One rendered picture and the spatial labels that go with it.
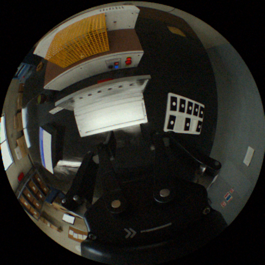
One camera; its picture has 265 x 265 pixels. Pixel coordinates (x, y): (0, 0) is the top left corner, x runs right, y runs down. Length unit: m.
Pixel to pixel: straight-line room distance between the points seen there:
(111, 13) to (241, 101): 2.24
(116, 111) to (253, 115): 2.28
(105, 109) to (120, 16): 0.57
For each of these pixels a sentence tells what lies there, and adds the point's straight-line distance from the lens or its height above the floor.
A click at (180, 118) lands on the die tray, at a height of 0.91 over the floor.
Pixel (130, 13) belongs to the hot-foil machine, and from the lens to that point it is 0.52.
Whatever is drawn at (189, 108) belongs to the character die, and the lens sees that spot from 0.73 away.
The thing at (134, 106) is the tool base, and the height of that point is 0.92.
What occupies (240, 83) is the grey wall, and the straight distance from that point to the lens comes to 2.34.
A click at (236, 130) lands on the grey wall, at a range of 2.26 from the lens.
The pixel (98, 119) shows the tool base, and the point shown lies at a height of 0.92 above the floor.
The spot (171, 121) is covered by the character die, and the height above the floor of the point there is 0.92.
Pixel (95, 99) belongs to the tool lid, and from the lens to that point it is 0.49.
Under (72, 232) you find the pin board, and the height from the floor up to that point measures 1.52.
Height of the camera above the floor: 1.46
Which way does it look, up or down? 71 degrees down
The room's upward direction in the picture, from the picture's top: 157 degrees clockwise
